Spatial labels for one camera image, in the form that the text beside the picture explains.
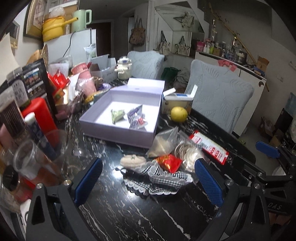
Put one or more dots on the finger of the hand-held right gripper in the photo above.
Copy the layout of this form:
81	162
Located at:
249	168
267	148

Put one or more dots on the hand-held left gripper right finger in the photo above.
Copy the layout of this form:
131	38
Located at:
208	183

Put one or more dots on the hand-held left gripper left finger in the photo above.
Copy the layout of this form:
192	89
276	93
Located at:
89	182

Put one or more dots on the long red-white packet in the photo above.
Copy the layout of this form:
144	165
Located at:
209	147

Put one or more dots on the clear bag of white rings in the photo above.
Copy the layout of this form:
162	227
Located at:
188	153

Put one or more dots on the red snack packet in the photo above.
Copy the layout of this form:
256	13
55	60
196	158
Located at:
168	162

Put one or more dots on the white round pastry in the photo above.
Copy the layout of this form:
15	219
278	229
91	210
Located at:
133	161

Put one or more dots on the fine checked lace band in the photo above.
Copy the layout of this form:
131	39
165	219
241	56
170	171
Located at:
137	184

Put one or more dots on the clear bag of beige powder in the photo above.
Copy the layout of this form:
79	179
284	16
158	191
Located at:
163	142

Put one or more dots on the lavender gift box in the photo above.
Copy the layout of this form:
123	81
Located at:
104	120

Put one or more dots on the clear glass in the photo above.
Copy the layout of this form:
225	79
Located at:
57	142

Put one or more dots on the clear plastic cup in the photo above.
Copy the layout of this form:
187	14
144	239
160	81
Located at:
32	164

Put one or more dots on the blue-white tube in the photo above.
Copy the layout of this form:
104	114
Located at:
39	134

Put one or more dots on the white cabinet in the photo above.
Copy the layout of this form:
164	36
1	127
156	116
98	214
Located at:
245	81

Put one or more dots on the light blue covered chair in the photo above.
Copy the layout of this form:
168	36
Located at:
144	63
219	95

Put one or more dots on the green triangular packet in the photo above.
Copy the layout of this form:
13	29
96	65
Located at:
117	115

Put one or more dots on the yellow lemon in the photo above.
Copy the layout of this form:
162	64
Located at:
178	114

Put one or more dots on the purple snack packet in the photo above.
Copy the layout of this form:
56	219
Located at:
136	117

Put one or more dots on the red canister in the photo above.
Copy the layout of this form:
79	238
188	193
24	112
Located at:
41	115

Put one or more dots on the open cardboard box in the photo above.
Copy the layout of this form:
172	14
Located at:
262	62

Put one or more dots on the cardboard box with blue-white flaps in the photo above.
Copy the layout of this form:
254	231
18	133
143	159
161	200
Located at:
177	100

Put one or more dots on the pink cloth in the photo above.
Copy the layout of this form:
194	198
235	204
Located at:
227	63

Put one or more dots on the pink cup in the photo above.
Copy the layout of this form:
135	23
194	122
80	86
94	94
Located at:
85	81

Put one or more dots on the brown mug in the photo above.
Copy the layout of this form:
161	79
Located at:
99	81

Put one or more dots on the red snack bag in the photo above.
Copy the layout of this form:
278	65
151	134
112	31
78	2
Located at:
59	81

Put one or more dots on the bamboo stick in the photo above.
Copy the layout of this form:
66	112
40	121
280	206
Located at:
240	44

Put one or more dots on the grey clothes pile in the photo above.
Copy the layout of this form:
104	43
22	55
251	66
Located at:
182	77

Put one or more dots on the row of bottles and jars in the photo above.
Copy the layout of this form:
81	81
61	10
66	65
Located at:
222	49

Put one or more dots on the white box of small bottles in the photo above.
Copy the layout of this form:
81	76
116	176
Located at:
105	69

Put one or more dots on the dark green bag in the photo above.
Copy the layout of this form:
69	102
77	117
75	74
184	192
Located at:
170	73

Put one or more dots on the white plastic basket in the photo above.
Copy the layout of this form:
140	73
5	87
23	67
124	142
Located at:
59	68

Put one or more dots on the white astronaut figurine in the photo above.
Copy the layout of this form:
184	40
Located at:
123	67

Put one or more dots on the green-white packet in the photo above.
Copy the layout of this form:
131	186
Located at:
90	52

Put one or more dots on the beige tote bag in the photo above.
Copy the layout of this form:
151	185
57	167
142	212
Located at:
182	47
165	45

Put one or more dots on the woven fan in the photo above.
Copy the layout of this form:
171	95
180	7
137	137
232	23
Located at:
42	55

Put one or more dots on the white fridge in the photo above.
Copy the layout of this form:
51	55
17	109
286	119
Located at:
69	45

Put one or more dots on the brown patterned handbag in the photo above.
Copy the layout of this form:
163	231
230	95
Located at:
137	34

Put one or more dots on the yellow pot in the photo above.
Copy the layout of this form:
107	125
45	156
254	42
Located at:
54	26

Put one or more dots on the green electric kettle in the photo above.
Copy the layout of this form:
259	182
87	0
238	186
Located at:
81	19

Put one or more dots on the framed picture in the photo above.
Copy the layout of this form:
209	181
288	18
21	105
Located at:
34	17

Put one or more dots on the star wall decoration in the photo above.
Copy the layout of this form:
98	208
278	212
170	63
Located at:
186	20

